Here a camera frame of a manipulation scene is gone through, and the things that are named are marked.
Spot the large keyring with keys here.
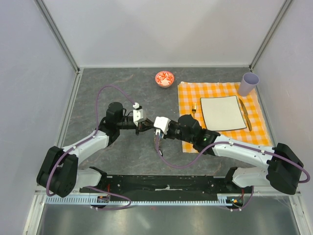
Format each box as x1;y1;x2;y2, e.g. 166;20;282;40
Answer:
154;129;163;156

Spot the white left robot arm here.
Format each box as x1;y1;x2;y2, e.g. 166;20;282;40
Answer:
36;102;154;198

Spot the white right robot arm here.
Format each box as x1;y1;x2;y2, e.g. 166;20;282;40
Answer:
160;115;304;195

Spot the gold fork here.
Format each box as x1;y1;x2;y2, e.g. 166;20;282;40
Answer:
192;103;197;117

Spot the white square plate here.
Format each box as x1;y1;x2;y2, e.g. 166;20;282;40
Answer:
201;95;246;132

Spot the orange checkered cloth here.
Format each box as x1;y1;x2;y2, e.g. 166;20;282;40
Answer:
178;82;273;146

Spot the red patterned bowl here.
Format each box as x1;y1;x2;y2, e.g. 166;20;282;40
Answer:
155;71;175;88

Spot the gold knife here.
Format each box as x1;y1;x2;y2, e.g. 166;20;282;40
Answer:
239;99;252;132

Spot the lilac plastic cup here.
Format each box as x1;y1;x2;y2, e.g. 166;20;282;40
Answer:
238;72;259;96

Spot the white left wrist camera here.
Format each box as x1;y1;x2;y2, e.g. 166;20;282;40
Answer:
133;102;146;127

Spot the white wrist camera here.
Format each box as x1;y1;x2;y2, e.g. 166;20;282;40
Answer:
154;117;171;135
133;102;146;127

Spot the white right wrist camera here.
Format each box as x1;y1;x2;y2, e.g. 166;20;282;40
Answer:
154;117;171;135

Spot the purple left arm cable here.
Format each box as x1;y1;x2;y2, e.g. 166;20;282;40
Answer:
45;84;133;211

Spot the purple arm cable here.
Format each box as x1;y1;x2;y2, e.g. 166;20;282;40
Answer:
45;84;133;211
155;132;311;212

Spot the white cable duct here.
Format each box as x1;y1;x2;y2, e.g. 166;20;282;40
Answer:
45;194;234;206

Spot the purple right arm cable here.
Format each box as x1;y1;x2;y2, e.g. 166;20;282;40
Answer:
155;132;311;212

